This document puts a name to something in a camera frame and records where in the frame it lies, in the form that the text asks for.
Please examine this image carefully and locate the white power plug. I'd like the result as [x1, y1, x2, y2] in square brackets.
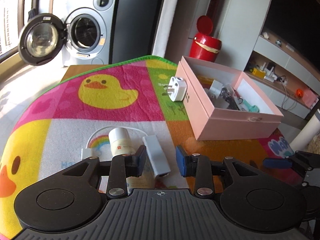
[164, 76, 188, 102]

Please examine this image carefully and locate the white router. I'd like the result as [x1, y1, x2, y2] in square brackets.
[260, 64, 275, 80]

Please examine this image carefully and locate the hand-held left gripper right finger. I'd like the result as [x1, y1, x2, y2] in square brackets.
[175, 145, 259, 197]

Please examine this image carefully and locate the cream lotion tube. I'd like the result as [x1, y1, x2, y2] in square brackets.
[108, 127, 140, 193]

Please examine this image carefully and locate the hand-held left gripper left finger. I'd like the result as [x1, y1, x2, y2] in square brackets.
[60, 145, 148, 198]

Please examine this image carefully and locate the white cylindrical post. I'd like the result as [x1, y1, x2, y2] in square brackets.
[290, 106, 320, 153]

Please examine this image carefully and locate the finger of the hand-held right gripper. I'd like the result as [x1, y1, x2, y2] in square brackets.
[262, 151, 320, 180]

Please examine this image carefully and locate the colourful cartoon play mat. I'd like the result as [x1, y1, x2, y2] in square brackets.
[0, 55, 304, 240]

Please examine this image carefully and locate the white adapter with cable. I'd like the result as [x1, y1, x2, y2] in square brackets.
[81, 126, 172, 179]

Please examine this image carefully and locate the black television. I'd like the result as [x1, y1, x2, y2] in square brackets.
[264, 0, 320, 68]

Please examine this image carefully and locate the clear bag with black cable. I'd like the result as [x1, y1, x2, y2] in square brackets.
[217, 84, 248, 111]

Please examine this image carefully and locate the silver washing machine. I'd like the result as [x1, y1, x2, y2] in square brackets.
[61, 0, 118, 67]

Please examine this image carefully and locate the white television cabinet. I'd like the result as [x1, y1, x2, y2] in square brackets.
[244, 32, 320, 120]

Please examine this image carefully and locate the round washing machine door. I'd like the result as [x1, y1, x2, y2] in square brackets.
[18, 13, 68, 66]

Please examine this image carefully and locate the teal small item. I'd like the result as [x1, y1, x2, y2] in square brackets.
[241, 99, 259, 113]

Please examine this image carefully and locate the white cable box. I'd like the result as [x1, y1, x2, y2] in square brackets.
[209, 80, 227, 104]

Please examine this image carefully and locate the white hanging cable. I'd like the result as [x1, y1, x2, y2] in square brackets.
[281, 76, 295, 109]

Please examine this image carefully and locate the large window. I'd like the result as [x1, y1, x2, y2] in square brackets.
[0, 0, 33, 63]

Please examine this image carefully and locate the yellow toy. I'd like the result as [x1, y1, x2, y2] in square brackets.
[251, 67, 266, 78]

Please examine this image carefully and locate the pink cardboard box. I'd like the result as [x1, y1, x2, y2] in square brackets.
[175, 56, 284, 141]

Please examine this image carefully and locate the red trash can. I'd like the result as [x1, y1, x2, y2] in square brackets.
[189, 15, 222, 63]

